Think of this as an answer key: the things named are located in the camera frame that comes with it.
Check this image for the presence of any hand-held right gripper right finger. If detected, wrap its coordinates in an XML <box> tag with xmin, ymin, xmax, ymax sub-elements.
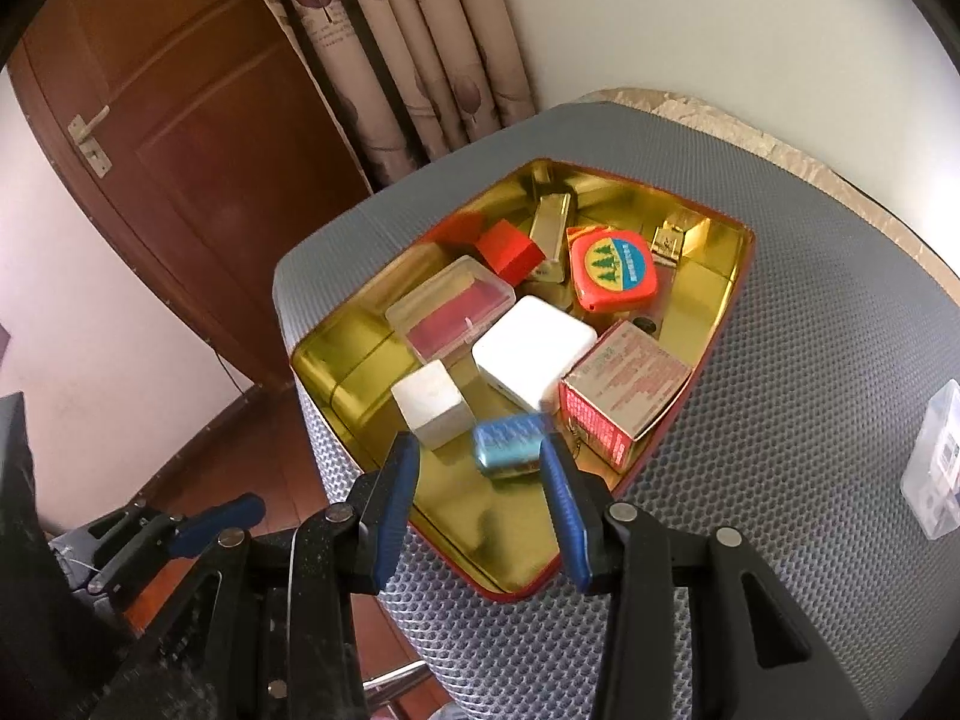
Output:
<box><xmin>538</xmin><ymin>435</ymin><xmax>878</xmax><ymax>720</ymax></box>

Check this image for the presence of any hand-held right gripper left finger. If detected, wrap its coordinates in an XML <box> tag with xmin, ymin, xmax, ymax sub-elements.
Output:
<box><xmin>90</xmin><ymin>431</ymin><xmax>421</xmax><ymax>720</ymax></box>

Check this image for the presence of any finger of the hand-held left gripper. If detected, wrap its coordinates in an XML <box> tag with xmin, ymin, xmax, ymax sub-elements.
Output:
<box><xmin>90</xmin><ymin>501</ymin><xmax>164</xmax><ymax>542</ymax></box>
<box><xmin>86</xmin><ymin>493</ymin><xmax>267</xmax><ymax>593</ymax></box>

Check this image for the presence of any red tin with gold interior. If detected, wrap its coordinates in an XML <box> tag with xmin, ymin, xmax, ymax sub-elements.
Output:
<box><xmin>289</xmin><ymin>157</ymin><xmax>757</xmax><ymax>602</ymax></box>

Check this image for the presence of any blue patterned tin with keychain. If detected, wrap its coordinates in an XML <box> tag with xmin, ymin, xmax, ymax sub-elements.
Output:
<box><xmin>471</xmin><ymin>412</ymin><xmax>552</xmax><ymax>481</ymax></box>

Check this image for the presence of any small white cube box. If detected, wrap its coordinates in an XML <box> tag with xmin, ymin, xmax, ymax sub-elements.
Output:
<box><xmin>390</xmin><ymin>360</ymin><xmax>472</xmax><ymax>451</ymax></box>

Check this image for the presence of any brown carton with red print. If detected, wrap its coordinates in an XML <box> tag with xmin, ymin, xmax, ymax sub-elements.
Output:
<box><xmin>559</xmin><ymin>319</ymin><xmax>695</xmax><ymax>473</ymax></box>

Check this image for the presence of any white power adapter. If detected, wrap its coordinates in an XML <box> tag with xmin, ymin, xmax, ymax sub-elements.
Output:
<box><xmin>471</xmin><ymin>295</ymin><xmax>599</xmax><ymax>410</ymax></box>

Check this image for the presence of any clear box with red insert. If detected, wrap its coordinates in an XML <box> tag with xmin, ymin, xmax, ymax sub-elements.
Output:
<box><xmin>385</xmin><ymin>255</ymin><xmax>518</xmax><ymax>365</ymax></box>

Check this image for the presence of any orange tape measure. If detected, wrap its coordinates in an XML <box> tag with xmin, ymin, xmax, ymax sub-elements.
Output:
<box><xmin>566</xmin><ymin>225</ymin><xmax>661</xmax><ymax>314</ymax></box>

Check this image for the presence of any small red box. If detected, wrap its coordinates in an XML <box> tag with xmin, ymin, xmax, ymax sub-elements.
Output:
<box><xmin>476</xmin><ymin>219</ymin><xmax>547</xmax><ymax>282</ymax></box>

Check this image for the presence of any pink lip gloss gold cap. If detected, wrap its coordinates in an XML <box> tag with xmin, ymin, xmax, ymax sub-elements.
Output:
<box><xmin>529</xmin><ymin>191</ymin><xmax>578</xmax><ymax>284</ymax></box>

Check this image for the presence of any clear plastic box with label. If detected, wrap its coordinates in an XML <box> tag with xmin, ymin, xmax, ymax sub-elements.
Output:
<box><xmin>900</xmin><ymin>382</ymin><xmax>960</xmax><ymax>541</ymax></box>

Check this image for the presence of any brown wooden door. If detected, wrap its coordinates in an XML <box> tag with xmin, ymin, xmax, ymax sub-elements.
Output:
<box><xmin>7</xmin><ymin>0</ymin><xmax>376</xmax><ymax>391</ymax></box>

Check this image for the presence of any gold tablecloth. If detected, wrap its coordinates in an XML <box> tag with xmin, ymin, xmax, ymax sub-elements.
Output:
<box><xmin>574</xmin><ymin>88</ymin><xmax>960</xmax><ymax>293</ymax></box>

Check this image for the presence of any beige leaf print curtain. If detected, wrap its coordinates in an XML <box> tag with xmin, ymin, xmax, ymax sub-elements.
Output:
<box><xmin>229</xmin><ymin>0</ymin><xmax>537</xmax><ymax>192</ymax></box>

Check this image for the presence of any brass door handle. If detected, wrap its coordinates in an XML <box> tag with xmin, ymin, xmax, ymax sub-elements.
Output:
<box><xmin>67</xmin><ymin>105</ymin><xmax>113</xmax><ymax>179</ymax></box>

